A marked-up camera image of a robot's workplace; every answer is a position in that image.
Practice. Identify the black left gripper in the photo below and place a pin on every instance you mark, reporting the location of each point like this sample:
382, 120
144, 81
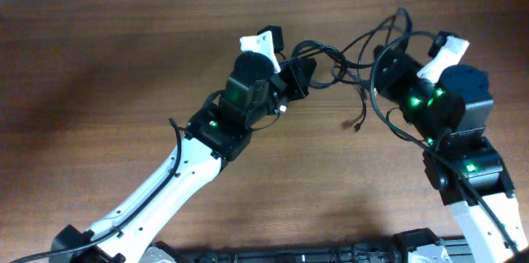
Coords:
299, 84

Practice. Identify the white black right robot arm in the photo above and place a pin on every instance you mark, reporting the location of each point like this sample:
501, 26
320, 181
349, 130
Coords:
449, 103

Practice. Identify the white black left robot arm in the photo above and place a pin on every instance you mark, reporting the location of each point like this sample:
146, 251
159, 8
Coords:
214, 136

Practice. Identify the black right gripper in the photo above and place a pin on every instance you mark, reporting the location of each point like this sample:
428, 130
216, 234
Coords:
387, 83

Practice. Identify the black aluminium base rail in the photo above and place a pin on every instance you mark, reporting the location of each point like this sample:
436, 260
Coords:
418, 245

